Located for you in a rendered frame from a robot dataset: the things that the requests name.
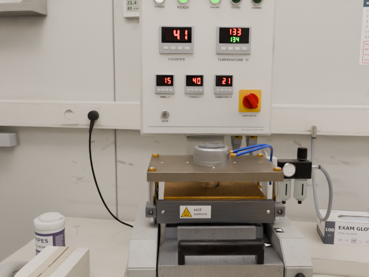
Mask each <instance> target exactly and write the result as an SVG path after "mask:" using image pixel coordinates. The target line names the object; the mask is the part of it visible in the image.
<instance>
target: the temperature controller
mask: <svg viewBox="0 0 369 277"><path fill-rule="evenodd" d="M241 35H242V28H227V36H241Z"/></svg>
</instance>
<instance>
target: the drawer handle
mask: <svg viewBox="0 0 369 277"><path fill-rule="evenodd" d="M185 256H255V260H256V262H257V264H264V243H263V241H262V240H260V239H238V240H179V242H178V265H184V264H185Z"/></svg>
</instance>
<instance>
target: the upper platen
mask: <svg viewBox="0 0 369 277"><path fill-rule="evenodd" d="M260 188H261V185H256V184H255V182H165V184H164V200H187V199H266V196H265V195H264V194H263V192H262V191H261V190H260Z"/></svg>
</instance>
